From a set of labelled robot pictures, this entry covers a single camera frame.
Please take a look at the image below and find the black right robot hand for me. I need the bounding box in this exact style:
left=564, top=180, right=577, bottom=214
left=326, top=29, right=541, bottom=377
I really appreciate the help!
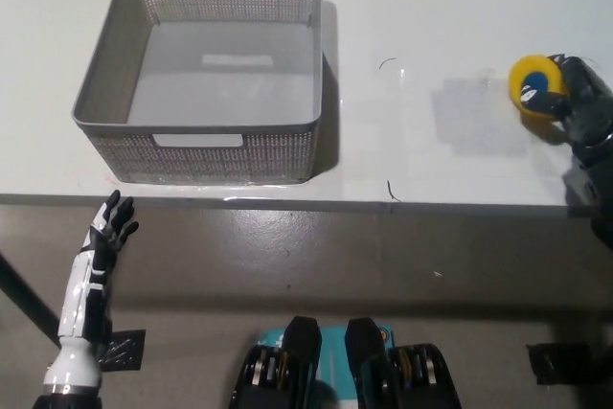
left=519, top=52, right=613, bottom=161

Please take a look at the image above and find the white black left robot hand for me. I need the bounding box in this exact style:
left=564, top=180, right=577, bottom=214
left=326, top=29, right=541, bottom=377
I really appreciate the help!
left=42, top=190, right=140, bottom=387

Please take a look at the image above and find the yellow rubber duck toy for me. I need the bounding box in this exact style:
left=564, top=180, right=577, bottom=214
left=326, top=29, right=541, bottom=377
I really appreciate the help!
left=508, top=54, right=570, bottom=122

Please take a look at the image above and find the black metal table leg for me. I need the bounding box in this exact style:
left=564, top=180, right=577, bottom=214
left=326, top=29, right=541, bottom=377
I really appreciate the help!
left=0, top=252, right=63, bottom=349

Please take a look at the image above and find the black robot body teal top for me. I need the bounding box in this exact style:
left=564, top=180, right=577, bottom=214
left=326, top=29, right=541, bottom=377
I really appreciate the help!
left=229, top=316, right=464, bottom=409

